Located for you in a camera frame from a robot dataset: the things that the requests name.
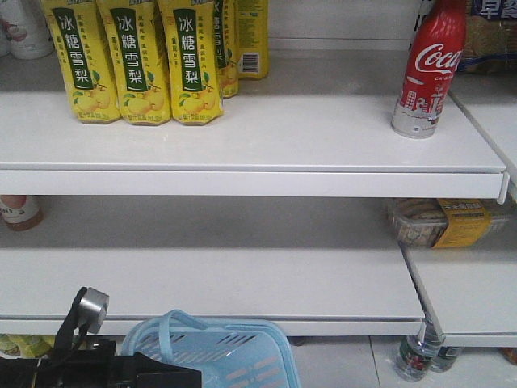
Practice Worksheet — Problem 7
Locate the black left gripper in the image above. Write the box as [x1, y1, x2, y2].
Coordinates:
[107, 353, 201, 388]

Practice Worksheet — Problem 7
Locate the light blue plastic basket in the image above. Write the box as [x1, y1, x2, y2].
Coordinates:
[121, 310, 301, 388]

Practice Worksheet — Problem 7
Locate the red aluminium coke bottle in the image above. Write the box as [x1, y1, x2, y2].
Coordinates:
[391, 1, 466, 138]

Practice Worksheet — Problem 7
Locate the orange C100 juice bottle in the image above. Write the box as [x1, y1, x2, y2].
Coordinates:
[1, 195, 44, 231]

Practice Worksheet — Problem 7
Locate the white metal shelf unit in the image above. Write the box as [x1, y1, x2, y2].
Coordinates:
[1, 1, 516, 336]

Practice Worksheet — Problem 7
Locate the clear water bottle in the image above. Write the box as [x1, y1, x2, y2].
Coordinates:
[394, 335, 442, 382]

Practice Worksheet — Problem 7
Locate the yellow pear drink bottle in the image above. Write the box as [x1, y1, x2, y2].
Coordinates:
[96, 1, 171, 125]
[40, 1, 121, 124]
[158, 1, 224, 125]

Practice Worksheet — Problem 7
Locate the clear biscuit box yellow label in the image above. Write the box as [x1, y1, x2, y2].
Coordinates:
[386, 198, 516, 248]

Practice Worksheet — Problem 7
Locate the white peach drink bottle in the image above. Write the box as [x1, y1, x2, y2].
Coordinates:
[1, 0, 53, 60]

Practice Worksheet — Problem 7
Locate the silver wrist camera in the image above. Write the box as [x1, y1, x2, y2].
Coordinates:
[78, 287, 109, 334]

